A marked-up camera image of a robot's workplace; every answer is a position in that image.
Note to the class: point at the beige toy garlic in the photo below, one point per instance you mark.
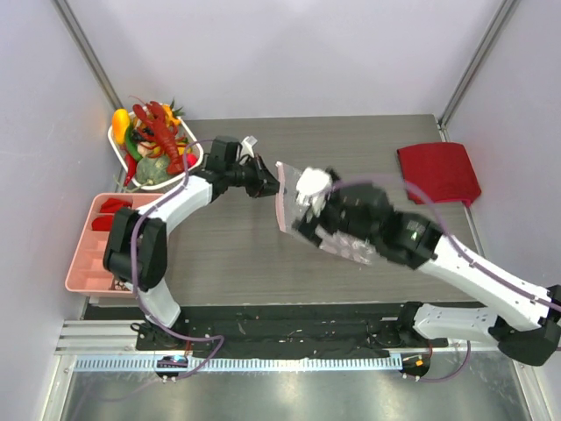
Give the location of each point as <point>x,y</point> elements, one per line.
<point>142,150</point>

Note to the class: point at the white plastic basket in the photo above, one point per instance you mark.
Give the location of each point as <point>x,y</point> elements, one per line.
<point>166,185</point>

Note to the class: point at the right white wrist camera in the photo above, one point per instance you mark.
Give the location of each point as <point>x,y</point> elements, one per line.
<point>311,189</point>

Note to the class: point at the red felt pieces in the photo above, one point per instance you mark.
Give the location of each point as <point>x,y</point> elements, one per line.
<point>104,221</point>

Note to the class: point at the black toy grapes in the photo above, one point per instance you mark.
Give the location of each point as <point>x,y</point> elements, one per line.
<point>138,136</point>

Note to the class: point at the clear zip top bag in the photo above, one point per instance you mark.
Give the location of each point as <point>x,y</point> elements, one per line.
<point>296,204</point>

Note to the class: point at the yellow orange toy pepper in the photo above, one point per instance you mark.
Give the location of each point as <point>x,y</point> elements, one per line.
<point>120,123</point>

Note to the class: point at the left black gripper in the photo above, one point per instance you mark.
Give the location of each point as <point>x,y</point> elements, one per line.
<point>258,189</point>

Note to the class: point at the green toy pumpkin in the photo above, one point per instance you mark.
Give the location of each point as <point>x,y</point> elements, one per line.
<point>152,171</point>

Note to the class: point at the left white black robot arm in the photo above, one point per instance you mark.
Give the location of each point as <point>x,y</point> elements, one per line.
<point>136,250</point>

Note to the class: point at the red toy chili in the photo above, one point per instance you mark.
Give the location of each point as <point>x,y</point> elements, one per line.
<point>131,165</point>

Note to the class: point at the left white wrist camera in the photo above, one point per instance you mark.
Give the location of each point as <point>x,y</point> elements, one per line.
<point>247,146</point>

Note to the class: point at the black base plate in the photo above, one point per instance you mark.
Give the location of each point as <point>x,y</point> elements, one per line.
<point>304,331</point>

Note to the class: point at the red folded cloth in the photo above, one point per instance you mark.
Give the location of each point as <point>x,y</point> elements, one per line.
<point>442,170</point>

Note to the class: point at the pink compartment tray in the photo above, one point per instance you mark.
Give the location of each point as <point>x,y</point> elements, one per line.
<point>86,274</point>

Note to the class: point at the green toy chili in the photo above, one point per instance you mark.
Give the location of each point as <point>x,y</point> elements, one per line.
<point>130,144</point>

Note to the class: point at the red plastic lobster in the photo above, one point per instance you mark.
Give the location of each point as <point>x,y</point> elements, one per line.
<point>153,117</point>

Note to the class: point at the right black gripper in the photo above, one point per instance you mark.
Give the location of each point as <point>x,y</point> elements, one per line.
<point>322,215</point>

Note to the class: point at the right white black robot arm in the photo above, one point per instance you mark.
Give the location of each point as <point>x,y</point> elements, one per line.
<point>357,221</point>

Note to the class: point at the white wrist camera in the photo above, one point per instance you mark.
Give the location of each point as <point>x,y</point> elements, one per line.
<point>311,189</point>
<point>247,146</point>

